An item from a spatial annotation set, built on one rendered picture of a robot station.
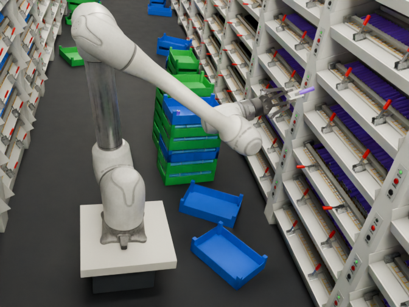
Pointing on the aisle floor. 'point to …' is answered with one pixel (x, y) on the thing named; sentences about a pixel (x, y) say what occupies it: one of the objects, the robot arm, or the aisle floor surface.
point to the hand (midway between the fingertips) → (294, 94)
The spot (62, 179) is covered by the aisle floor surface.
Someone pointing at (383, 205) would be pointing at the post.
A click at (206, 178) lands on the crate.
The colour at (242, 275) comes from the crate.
